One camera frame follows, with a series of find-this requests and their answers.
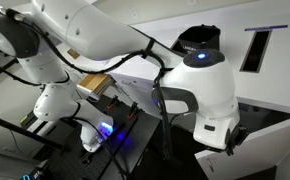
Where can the purple tape strip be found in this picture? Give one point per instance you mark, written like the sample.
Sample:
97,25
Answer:
266,27

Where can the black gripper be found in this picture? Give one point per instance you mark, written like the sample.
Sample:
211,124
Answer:
236,138

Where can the black tripod pole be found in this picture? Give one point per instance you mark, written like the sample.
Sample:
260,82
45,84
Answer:
21,130

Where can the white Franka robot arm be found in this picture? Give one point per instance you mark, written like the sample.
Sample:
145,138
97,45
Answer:
95,30

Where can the black bin with white print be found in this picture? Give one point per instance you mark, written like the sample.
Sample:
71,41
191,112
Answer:
198,36

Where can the white cabinet door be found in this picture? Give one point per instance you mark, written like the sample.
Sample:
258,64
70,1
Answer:
261,150

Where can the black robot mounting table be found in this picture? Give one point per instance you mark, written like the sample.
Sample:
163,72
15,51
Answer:
68,163

